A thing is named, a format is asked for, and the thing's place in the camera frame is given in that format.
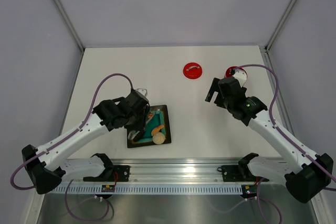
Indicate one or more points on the right aluminium frame post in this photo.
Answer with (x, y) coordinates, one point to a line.
(280, 25)

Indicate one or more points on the left aluminium frame post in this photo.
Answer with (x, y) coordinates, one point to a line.
(69, 25)

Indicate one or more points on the aluminium mounting rail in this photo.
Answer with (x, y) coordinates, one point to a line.
(187, 170)

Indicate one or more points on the red round lid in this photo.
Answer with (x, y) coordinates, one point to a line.
(192, 70)

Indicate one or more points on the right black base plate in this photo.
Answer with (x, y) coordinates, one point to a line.
(236, 173)

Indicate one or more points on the right small circuit board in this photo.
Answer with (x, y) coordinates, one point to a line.
(249, 190)

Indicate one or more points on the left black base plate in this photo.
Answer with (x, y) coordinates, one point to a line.
(120, 173)

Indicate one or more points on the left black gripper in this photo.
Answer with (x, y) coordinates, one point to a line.
(140, 126)

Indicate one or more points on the white slotted cable duct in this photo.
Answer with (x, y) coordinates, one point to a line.
(133, 189)

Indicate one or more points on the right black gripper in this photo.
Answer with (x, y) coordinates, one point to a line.
(213, 88)

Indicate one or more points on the round white bun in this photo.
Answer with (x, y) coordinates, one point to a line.
(158, 138)

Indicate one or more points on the small circuit board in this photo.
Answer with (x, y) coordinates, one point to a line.
(108, 189)
(249, 190)

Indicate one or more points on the square dark teal plate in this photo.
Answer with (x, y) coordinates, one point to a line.
(161, 117)

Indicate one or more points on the orange salmon piece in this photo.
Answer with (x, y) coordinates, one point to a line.
(157, 129)

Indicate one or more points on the left small circuit board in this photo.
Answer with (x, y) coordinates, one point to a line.
(108, 189)

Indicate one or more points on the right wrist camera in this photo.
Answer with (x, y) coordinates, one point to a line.
(239, 75)

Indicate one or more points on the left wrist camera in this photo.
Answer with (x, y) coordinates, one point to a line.
(143, 92)

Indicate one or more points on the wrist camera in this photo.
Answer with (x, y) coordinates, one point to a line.
(239, 75)
(143, 92)

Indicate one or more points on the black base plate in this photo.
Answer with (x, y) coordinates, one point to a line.
(120, 173)
(236, 173)

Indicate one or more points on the red cylindrical container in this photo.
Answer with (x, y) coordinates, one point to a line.
(227, 73)

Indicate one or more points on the long metal tongs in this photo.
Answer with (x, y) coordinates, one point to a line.
(134, 135)

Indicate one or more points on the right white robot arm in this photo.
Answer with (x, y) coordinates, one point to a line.
(304, 172)

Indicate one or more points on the aluminium frame post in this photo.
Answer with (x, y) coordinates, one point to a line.
(69, 25)
(280, 25)

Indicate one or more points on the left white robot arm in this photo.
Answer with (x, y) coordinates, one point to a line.
(49, 165)

